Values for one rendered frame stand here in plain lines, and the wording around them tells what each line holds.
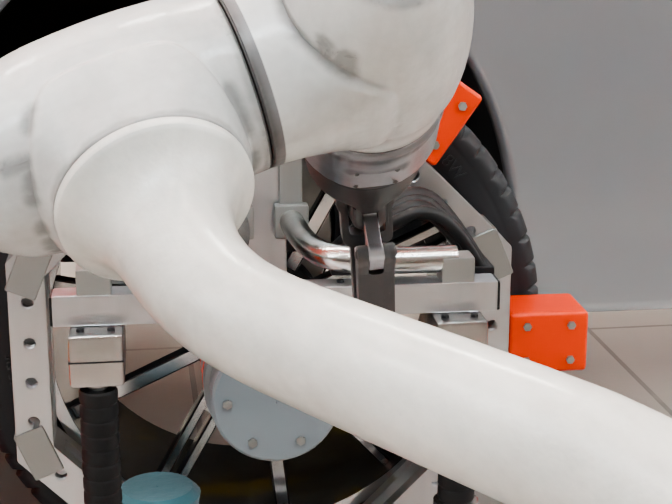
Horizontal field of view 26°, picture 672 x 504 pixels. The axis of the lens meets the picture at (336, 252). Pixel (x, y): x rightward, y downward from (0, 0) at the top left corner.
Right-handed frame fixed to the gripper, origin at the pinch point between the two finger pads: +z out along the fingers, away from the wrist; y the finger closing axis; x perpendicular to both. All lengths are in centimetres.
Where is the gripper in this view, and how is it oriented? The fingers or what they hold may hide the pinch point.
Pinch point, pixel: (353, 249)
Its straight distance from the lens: 109.0
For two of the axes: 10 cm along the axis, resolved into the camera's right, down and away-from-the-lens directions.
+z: -0.3, 3.7, 9.3
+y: 1.4, 9.2, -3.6
